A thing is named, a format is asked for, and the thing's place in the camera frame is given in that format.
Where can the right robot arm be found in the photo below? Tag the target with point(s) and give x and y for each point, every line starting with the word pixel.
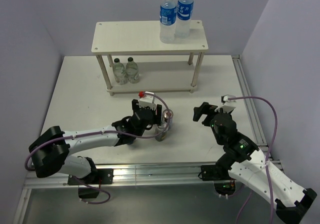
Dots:
pixel 244 161

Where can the blue-label water bottle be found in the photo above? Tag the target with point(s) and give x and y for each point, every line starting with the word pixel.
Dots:
pixel 183 18
pixel 167 18

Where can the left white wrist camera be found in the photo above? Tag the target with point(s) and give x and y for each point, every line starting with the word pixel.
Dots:
pixel 146 100

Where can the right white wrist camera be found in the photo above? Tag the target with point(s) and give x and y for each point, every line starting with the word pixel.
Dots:
pixel 227 102

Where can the clear green-label bottle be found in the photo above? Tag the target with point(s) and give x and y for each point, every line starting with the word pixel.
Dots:
pixel 119 72
pixel 132 71

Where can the aluminium front rail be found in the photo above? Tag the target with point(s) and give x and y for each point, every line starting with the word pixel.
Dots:
pixel 152 174

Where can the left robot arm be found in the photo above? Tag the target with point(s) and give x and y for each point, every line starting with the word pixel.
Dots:
pixel 54 151

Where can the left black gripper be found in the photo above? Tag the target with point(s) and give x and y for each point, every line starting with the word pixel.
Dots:
pixel 156 119

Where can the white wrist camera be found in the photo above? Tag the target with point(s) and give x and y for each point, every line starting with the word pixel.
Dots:
pixel 227 102
pixel 146 100

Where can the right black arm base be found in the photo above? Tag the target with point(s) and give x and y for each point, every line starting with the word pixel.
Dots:
pixel 223 184

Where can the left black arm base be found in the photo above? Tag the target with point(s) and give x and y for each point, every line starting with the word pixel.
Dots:
pixel 89 189

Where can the beige two-tier wooden shelf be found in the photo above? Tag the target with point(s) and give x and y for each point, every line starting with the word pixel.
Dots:
pixel 163 67

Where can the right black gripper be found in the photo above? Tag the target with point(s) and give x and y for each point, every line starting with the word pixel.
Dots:
pixel 205 108

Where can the clear green-label bottle right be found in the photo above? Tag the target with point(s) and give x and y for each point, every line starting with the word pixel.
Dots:
pixel 132 71

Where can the clear green-label bottle left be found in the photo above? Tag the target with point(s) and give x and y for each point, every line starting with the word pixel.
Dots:
pixel 119 72

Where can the silver red-tab slim can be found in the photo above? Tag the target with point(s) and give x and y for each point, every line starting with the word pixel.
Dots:
pixel 167 117

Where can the black yellow-label can front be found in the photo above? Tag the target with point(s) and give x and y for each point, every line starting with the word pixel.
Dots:
pixel 161 131

